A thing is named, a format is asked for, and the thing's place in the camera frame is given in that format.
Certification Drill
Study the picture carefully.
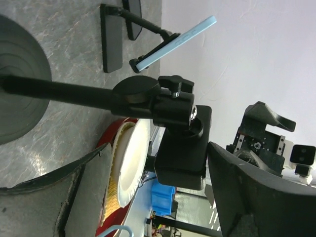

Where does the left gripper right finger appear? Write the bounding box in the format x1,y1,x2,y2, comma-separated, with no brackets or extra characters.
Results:
207,142,316,237

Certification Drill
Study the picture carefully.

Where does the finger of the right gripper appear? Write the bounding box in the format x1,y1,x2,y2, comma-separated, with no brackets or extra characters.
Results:
244,101,296,132

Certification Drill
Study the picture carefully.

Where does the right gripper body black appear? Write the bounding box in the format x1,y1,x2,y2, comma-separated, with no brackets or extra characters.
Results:
226,116,285,177

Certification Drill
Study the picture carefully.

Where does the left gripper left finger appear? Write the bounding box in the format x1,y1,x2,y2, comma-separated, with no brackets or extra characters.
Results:
0,143,112,237

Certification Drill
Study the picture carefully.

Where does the black round-base clamp stand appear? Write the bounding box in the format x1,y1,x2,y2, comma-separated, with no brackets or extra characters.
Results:
0,16,212,190

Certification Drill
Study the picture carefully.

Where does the blue case smartphone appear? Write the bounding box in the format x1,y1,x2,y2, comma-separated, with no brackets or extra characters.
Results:
135,16,217,73

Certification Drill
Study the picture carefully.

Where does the black folding phone stand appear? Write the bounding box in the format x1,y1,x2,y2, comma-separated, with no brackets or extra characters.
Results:
100,3,179,73

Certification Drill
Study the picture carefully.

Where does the light blue mug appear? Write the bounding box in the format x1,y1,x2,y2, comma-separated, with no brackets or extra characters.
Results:
97,225,134,237

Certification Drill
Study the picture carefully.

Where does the red round tray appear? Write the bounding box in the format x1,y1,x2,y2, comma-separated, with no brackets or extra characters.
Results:
95,118,137,236

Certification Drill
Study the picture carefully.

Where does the white paper plate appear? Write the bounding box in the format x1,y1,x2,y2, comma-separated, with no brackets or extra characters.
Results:
112,119,151,207

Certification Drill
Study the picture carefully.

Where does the blue plastic bin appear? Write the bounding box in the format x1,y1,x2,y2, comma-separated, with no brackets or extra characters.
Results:
151,181,176,216

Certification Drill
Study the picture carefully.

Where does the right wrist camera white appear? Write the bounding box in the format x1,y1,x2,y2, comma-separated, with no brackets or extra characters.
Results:
289,144,316,186

